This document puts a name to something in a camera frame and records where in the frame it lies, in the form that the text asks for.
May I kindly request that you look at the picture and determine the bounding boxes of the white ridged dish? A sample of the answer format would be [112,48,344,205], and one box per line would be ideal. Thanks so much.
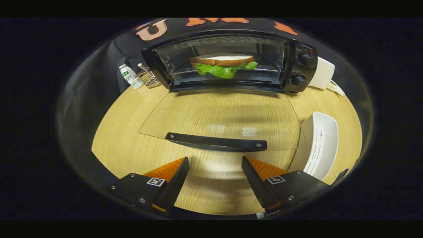
[287,111,339,181]

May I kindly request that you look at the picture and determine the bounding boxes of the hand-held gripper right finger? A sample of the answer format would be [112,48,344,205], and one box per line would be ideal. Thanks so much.
[241,156,330,214]

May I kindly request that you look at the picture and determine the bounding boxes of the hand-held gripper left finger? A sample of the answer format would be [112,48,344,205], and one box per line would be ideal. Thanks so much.
[106,157,190,214]

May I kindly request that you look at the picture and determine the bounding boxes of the white bottle with green label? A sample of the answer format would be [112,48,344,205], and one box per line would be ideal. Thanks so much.
[119,64,145,90]

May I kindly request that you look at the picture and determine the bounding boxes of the metal wire rack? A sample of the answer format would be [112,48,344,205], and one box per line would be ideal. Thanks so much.
[137,63,162,88]

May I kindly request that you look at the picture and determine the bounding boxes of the sandwich with green lettuce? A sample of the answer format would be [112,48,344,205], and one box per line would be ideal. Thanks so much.
[190,52,258,79]

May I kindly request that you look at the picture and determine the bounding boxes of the black toaster oven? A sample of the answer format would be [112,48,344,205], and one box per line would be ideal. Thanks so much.
[138,29,320,153]

